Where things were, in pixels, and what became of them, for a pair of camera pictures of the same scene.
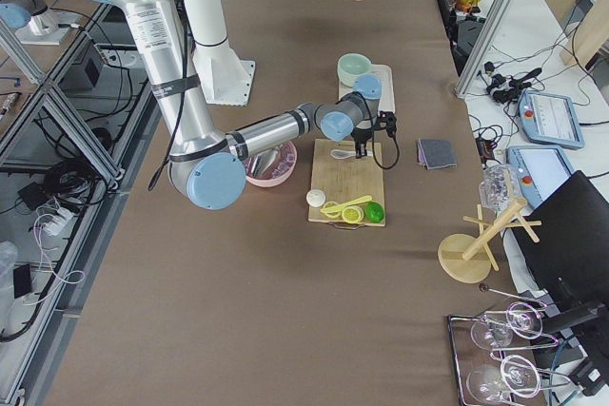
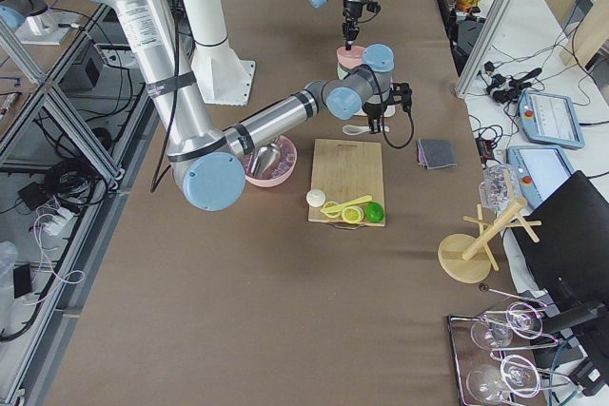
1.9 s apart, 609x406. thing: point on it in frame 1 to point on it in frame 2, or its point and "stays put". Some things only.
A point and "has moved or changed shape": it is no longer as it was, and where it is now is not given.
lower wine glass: x=488 y=384 stays put
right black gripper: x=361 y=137 to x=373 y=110
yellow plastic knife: x=351 y=203 stays put
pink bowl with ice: x=279 y=171 stays put
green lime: x=373 y=212 stays put
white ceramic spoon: x=342 y=154 has moved or changed shape
